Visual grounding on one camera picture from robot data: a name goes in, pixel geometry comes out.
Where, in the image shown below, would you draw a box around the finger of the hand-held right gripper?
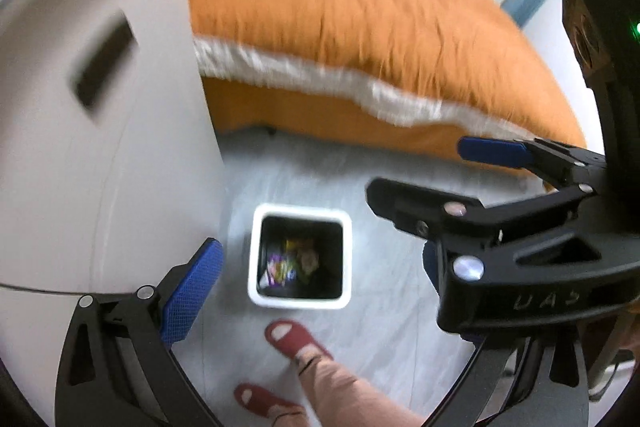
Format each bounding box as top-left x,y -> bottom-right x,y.
457,135 -> 609,194
366,177 -> 640,337

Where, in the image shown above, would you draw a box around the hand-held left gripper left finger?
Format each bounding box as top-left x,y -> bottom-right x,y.
54,237 -> 225,427

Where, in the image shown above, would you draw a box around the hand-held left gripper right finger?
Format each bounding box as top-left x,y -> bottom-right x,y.
422,240 -> 592,427

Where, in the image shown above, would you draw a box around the white square trash bin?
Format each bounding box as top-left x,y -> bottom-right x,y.
247,203 -> 353,310

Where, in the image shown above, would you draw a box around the colourful snack wrappers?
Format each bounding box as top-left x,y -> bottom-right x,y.
265,241 -> 321,289

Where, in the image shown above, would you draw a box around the red slipper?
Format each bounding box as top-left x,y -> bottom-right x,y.
264,319 -> 335,362
234,383 -> 307,419

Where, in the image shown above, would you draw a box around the bed with orange sheet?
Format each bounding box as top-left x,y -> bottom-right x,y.
201,76 -> 531,180

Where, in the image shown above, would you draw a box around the person's leg in pink trousers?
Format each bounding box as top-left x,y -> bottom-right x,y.
292,351 -> 431,427

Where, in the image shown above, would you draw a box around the white cabinet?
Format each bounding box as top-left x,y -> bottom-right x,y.
0,0 -> 227,308

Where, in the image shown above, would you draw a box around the bed with orange blanket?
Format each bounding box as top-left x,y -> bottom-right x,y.
186,0 -> 588,180

